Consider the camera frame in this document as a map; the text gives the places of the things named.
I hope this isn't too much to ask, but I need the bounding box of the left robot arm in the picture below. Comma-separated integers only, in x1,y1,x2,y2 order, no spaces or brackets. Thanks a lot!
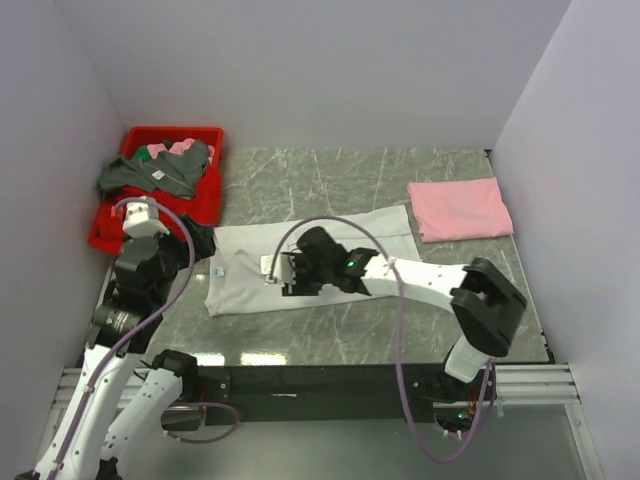
22,215,215,479

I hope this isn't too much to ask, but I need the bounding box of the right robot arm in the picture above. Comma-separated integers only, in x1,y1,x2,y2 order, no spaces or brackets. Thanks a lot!
269,226,527,399

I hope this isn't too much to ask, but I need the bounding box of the red plastic bin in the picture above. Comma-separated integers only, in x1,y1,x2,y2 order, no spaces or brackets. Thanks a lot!
88,126,224,255

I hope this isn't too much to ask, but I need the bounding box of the grey t-shirt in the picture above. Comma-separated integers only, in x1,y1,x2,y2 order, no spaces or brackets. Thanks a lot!
97,145,213,199

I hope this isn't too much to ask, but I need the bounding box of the green garment in bin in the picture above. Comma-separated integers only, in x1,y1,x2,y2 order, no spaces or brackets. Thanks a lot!
131,145,153,162

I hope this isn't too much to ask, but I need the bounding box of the pink garment in bin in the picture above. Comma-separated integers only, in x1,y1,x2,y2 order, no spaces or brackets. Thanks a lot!
147,138,215,159

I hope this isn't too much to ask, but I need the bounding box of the folded pink t-shirt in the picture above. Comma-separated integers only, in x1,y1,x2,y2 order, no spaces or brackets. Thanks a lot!
408,177,514,243

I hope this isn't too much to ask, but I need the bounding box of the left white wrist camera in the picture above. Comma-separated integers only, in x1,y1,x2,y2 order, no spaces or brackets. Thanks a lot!
111,196,170,243

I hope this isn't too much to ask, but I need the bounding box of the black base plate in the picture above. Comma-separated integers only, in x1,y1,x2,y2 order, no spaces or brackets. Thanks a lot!
176,363,495,426

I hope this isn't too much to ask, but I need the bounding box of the aluminium frame rail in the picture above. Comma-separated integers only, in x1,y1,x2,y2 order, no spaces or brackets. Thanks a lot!
29,249,601,480

